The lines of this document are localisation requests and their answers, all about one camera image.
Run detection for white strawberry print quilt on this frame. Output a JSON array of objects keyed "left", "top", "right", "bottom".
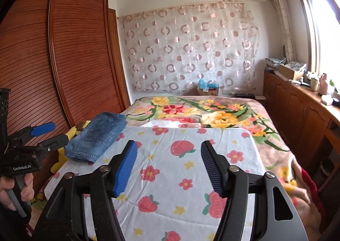
[{"left": 44, "top": 126, "right": 265, "bottom": 240}]

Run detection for person's left hand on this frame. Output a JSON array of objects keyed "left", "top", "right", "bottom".
[{"left": 0, "top": 172, "right": 35, "bottom": 211}]

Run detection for wooden sideboard cabinet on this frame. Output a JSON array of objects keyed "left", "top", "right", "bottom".
[{"left": 263, "top": 71, "right": 339, "bottom": 179}]

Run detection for beige window curtain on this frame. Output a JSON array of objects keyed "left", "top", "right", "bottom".
[{"left": 273, "top": 0, "right": 295, "bottom": 62}]

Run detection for pink floral blanket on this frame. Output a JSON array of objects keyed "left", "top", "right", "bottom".
[{"left": 123, "top": 96, "right": 322, "bottom": 240}]

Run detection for pink bottle on cabinet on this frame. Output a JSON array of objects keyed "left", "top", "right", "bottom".
[{"left": 318, "top": 73, "right": 328, "bottom": 96}]

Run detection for blue denim jeans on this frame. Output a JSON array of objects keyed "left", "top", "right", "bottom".
[{"left": 66, "top": 112, "right": 127, "bottom": 163}]

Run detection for cardboard box with blue items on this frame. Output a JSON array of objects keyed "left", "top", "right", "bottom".
[{"left": 198, "top": 79, "right": 219, "bottom": 96}]

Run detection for red cloth beside bed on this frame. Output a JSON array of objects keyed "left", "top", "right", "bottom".
[{"left": 301, "top": 168, "right": 326, "bottom": 218}]

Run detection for cardboard box on cabinet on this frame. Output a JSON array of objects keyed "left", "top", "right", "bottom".
[{"left": 278, "top": 61, "right": 307, "bottom": 80}]

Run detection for pink circle patterned curtain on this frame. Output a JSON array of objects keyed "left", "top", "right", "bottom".
[{"left": 118, "top": 1, "right": 259, "bottom": 93}]

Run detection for brown louvered wardrobe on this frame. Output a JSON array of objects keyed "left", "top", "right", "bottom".
[{"left": 1, "top": 0, "right": 130, "bottom": 134}]

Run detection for yellow Pikachu plush toy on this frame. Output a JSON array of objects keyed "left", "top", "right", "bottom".
[{"left": 51, "top": 120, "right": 91, "bottom": 175}]

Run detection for stack of papers on cabinet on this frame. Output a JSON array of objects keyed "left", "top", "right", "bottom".
[{"left": 265, "top": 58, "right": 286, "bottom": 71}]

